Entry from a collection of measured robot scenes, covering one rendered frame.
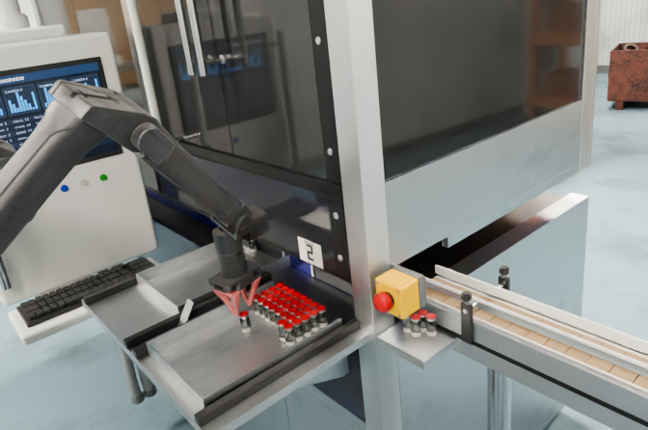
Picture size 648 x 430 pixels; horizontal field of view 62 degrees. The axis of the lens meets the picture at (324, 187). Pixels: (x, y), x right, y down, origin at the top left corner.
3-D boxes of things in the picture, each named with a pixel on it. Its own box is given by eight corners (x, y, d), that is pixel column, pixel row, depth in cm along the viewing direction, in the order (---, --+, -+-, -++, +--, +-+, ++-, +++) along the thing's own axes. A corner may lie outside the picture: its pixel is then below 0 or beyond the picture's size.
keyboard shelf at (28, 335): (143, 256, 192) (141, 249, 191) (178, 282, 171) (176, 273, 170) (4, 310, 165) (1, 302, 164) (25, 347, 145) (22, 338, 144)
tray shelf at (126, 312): (233, 243, 174) (232, 237, 173) (394, 324, 122) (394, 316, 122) (82, 306, 146) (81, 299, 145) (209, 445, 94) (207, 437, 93)
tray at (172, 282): (240, 241, 170) (239, 231, 168) (290, 266, 150) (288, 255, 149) (138, 284, 149) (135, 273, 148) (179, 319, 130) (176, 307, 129)
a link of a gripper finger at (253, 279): (266, 303, 122) (259, 267, 119) (245, 320, 117) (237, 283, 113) (244, 296, 126) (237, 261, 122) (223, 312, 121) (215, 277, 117)
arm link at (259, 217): (210, 197, 109) (239, 220, 106) (251, 177, 117) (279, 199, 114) (205, 239, 116) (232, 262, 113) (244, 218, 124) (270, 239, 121)
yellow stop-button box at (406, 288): (399, 294, 116) (397, 264, 113) (426, 306, 110) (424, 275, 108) (375, 309, 111) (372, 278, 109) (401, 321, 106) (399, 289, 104)
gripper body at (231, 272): (262, 271, 120) (256, 241, 117) (229, 294, 112) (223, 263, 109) (241, 264, 123) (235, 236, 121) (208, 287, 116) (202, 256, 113)
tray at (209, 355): (275, 292, 138) (273, 280, 136) (342, 332, 118) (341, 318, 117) (148, 355, 118) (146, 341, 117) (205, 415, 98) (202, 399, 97)
